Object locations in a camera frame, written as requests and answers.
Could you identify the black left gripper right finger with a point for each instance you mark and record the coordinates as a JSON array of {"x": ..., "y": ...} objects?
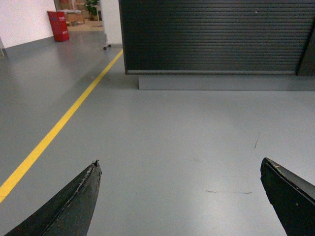
[{"x": 292, "y": 198}]

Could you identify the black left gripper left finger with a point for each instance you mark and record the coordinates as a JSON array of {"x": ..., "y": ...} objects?
[{"x": 69, "y": 212}]

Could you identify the black slatted checkout counter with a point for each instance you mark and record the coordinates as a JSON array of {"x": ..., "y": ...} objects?
[{"x": 220, "y": 44}]

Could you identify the red box on floor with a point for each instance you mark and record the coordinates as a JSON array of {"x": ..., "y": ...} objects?
[{"x": 58, "y": 26}]

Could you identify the white wheeled partition panel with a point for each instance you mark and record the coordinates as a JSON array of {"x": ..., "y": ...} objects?
[{"x": 110, "y": 13}]

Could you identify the wooden furniture in background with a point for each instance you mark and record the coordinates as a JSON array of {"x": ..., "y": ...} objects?
[{"x": 73, "y": 16}]

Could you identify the green potted plant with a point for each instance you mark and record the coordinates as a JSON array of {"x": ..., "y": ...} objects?
[{"x": 92, "y": 8}]

